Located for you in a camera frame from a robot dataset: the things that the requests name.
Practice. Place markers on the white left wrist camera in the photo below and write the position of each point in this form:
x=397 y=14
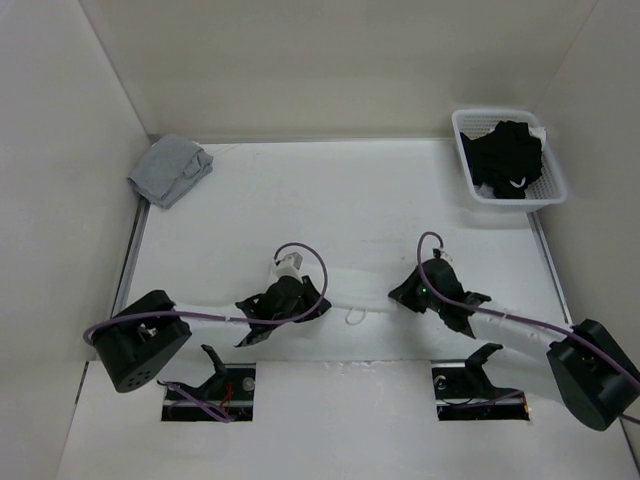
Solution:
x=288 y=266

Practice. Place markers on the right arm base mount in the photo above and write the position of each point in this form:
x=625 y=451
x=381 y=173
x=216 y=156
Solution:
x=463 y=391

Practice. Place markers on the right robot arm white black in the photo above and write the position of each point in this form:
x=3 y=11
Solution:
x=582 y=368

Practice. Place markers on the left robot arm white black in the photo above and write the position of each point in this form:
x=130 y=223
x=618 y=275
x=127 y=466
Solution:
x=136 y=345

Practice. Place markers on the white plastic mesh basket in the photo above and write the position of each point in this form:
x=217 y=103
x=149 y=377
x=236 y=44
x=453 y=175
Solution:
x=549 y=189

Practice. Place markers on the black tank top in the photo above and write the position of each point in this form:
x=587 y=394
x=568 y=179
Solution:
x=506 y=160

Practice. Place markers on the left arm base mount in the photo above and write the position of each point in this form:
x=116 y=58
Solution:
x=226 y=396

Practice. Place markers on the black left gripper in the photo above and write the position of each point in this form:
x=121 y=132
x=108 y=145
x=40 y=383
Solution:
x=311 y=297

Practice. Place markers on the white tank top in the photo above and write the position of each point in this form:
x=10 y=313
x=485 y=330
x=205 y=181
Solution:
x=360 y=291

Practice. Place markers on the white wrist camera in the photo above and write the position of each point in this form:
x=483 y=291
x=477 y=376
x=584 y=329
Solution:
x=443 y=255
x=288 y=266

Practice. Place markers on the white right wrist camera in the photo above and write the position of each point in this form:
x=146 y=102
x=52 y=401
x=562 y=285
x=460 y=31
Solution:
x=443 y=255

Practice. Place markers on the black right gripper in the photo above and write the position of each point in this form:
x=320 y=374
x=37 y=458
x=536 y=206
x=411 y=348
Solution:
x=404 y=292

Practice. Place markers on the folded grey tank top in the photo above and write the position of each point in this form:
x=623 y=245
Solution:
x=169 y=170

